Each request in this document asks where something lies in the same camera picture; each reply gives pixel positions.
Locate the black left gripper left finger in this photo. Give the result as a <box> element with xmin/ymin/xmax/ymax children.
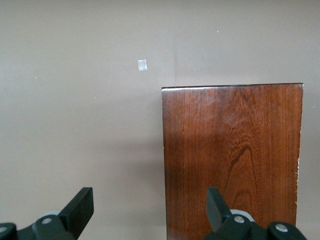
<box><xmin>0</xmin><ymin>186</ymin><xmax>95</xmax><ymax>240</ymax></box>

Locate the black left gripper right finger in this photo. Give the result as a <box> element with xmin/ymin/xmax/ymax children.
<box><xmin>203</xmin><ymin>186</ymin><xmax>307</xmax><ymax>240</ymax></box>

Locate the dark brown wooden cabinet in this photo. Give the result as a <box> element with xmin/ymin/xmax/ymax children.
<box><xmin>161</xmin><ymin>82</ymin><xmax>305</xmax><ymax>240</ymax></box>

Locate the brown table cover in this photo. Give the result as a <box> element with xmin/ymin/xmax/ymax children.
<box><xmin>0</xmin><ymin>0</ymin><xmax>320</xmax><ymax>240</ymax></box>

